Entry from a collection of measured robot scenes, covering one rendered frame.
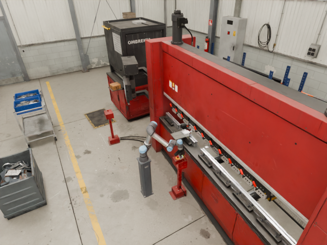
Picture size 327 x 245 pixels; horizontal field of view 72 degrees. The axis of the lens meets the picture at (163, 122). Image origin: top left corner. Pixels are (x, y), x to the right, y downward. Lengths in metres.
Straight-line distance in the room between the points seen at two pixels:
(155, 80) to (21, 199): 2.86
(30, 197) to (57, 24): 6.87
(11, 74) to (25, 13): 2.20
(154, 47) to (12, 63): 6.85
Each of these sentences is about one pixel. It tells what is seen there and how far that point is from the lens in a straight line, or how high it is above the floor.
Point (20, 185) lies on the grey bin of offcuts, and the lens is 4.09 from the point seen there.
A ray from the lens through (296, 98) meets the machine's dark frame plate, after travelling 2.19.
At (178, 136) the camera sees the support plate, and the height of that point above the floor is 1.00.
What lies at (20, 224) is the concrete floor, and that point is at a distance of 4.44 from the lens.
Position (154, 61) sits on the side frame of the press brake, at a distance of 3.94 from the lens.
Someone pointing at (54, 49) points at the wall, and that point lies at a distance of 9.84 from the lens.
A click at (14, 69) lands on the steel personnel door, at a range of 9.94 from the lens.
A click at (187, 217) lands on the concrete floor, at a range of 3.85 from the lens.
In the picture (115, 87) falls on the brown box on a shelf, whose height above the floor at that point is 1.07.
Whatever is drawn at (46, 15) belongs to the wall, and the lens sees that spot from 9.65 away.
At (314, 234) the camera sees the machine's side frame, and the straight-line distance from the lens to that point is 2.15.
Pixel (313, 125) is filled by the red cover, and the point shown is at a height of 2.24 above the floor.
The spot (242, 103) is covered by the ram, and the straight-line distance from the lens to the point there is 2.46.
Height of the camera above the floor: 3.17
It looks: 33 degrees down
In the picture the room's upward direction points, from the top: 2 degrees counter-clockwise
